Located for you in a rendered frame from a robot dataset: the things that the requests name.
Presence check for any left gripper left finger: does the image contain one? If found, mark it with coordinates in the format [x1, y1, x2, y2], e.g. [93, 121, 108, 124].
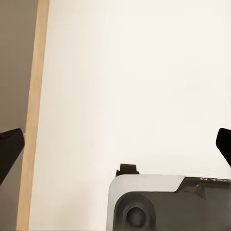
[0, 128, 25, 185]

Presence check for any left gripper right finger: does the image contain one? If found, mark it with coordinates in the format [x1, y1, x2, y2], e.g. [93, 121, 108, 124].
[216, 128, 231, 167]

